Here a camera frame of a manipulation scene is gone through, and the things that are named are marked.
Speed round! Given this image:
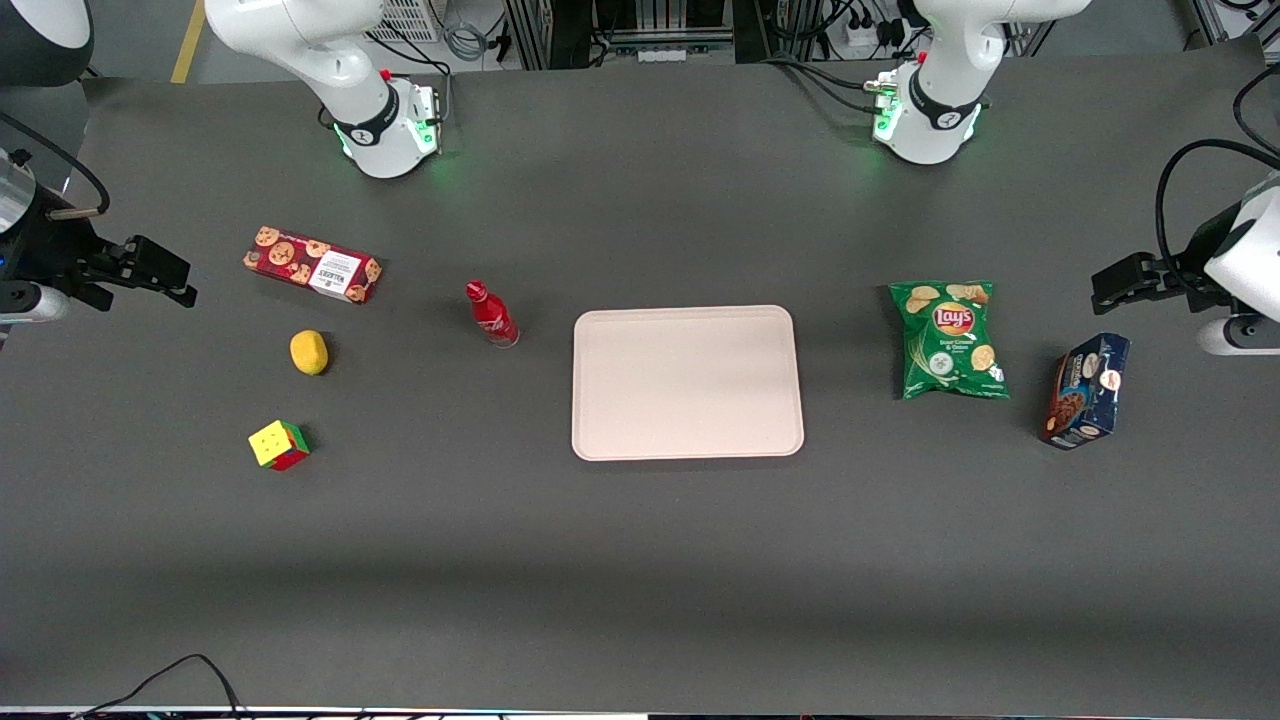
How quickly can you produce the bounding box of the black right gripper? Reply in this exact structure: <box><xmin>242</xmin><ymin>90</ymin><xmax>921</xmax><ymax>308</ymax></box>
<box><xmin>0</xmin><ymin>192</ymin><xmax>199</xmax><ymax>312</ymax></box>

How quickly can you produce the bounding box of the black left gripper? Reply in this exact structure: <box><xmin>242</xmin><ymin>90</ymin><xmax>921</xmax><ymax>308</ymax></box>
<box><xmin>1091</xmin><ymin>213</ymin><xmax>1247</xmax><ymax>317</ymax></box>

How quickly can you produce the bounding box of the red coke bottle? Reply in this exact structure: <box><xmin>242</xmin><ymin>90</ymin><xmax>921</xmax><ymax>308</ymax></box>
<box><xmin>465</xmin><ymin>280</ymin><xmax>521</xmax><ymax>349</ymax></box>

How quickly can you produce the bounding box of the beige plastic tray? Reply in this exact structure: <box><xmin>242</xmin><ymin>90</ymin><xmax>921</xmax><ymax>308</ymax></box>
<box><xmin>571</xmin><ymin>305</ymin><xmax>805</xmax><ymax>462</ymax></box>

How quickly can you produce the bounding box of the blue cookie box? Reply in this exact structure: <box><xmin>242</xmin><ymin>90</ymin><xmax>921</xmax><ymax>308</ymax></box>
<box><xmin>1038</xmin><ymin>333</ymin><xmax>1132</xmax><ymax>450</ymax></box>

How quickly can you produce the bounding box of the red cookie box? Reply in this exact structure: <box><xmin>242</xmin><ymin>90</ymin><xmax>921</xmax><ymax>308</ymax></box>
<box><xmin>242</xmin><ymin>226</ymin><xmax>383</xmax><ymax>305</ymax></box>

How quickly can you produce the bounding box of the yellow lemon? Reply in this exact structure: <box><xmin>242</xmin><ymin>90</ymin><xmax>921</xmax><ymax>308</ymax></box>
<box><xmin>289</xmin><ymin>329</ymin><xmax>330</xmax><ymax>377</ymax></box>

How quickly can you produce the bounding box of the green Lay's chip bag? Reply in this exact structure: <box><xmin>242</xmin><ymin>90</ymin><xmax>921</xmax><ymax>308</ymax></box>
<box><xmin>888</xmin><ymin>281</ymin><xmax>1011</xmax><ymax>401</ymax></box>

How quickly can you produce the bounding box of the colourful puzzle cube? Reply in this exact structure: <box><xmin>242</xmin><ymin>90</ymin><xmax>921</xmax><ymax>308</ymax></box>
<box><xmin>248</xmin><ymin>419</ymin><xmax>312</xmax><ymax>472</ymax></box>

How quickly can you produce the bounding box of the white power strip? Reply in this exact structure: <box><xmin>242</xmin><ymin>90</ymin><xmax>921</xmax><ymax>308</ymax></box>
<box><xmin>843</xmin><ymin>20</ymin><xmax>909</xmax><ymax>53</ymax></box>

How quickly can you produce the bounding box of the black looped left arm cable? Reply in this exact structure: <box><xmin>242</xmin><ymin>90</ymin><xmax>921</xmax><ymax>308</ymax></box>
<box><xmin>1156</xmin><ymin>138</ymin><xmax>1280</xmax><ymax>293</ymax></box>

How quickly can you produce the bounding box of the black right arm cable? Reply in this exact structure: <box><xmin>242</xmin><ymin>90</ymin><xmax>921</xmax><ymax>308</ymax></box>
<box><xmin>0</xmin><ymin>111</ymin><xmax>111</xmax><ymax>220</ymax></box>

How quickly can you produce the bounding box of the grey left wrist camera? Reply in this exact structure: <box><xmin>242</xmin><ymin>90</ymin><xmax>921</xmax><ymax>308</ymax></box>
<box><xmin>1196</xmin><ymin>314</ymin><xmax>1280</xmax><ymax>358</ymax></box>

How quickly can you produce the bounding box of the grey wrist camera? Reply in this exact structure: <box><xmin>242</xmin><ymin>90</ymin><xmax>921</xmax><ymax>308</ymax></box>
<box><xmin>0</xmin><ymin>283</ymin><xmax>71</xmax><ymax>324</ymax></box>
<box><xmin>1196</xmin><ymin>314</ymin><xmax>1280</xmax><ymax>358</ymax></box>

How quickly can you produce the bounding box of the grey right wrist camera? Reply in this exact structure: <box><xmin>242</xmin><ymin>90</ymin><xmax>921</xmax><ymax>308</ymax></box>
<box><xmin>0</xmin><ymin>283</ymin><xmax>71</xmax><ymax>324</ymax></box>

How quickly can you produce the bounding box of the black short left arm cable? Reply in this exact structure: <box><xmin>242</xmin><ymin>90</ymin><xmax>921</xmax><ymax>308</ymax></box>
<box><xmin>1232</xmin><ymin>62</ymin><xmax>1280</xmax><ymax>158</ymax></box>

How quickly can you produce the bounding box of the white wire basket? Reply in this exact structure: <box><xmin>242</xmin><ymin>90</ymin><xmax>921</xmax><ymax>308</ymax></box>
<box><xmin>365</xmin><ymin>0</ymin><xmax>444</xmax><ymax>44</ymax></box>

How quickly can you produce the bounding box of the black base cable bundle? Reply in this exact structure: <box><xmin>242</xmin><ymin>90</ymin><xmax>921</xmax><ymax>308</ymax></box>
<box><xmin>763</xmin><ymin>54</ymin><xmax>901</xmax><ymax>115</ymax></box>

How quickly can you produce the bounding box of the grey coiled cable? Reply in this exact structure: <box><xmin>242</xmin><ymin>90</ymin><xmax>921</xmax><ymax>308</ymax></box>
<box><xmin>440</xmin><ymin>14</ymin><xmax>492</xmax><ymax>62</ymax></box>

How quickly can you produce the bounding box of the thin black cable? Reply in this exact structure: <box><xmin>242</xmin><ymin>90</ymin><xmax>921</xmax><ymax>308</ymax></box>
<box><xmin>70</xmin><ymin>654</ymin><xmax>247</xmax><ymax>720</ymax></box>

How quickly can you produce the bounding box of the black aluminium frame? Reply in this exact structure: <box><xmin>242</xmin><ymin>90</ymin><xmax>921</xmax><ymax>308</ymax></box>
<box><xmin>503</xmin><ymin>0</ymin><xmax>736</xmax><ymax>71</ymax></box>

